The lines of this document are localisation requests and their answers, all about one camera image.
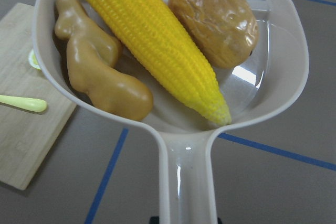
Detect beige plastic dustpan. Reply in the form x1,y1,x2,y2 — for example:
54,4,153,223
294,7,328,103
33,0,309,223

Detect bamboo cutting board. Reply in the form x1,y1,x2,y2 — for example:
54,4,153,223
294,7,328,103
1,3,76,190

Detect yellow plastic toy knife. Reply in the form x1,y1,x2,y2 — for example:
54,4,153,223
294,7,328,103
1,95,48,113

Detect yellow toy corn cob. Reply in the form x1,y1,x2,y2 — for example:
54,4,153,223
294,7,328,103
86,0,232,126

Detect brown toy potato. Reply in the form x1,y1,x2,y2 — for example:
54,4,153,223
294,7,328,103
168,0,259,69

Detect tan toy ginger root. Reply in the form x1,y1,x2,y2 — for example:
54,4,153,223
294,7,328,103
54,0,153,121

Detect yellow toy lemon slices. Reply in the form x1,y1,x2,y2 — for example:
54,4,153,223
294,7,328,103
28,49,41,71

